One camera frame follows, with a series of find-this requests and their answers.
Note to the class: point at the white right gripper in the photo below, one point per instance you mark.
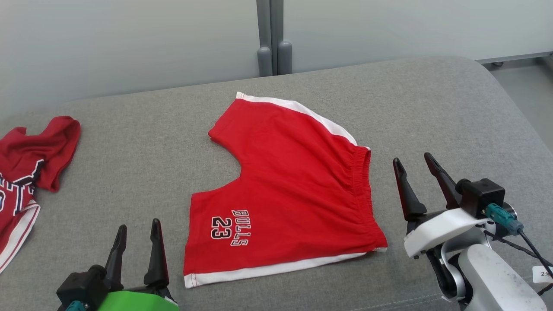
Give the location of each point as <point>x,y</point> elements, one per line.
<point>440,226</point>

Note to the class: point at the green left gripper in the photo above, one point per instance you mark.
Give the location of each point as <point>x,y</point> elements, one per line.
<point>138,302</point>

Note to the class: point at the red shorts with Bulls print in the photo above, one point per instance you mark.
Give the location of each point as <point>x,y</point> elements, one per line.
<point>293,185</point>

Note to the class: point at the red jersey with white sleeves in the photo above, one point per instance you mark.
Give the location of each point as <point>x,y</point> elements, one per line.
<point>26,155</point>

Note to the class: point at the grey fabric sofa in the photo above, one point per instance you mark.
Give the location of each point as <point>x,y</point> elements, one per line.
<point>129,151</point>

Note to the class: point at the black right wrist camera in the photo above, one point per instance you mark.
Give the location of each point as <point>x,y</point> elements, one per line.
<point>484,196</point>

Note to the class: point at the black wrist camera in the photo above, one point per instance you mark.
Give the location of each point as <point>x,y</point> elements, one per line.
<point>80,285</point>
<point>484,196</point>

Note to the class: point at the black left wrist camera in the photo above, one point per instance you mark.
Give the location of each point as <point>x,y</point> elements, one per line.
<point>80,285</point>

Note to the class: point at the grey partition base rail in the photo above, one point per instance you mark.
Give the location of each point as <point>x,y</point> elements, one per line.
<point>518,57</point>

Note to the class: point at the grey partition joint post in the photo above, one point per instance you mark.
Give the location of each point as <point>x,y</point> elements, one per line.
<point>274,39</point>

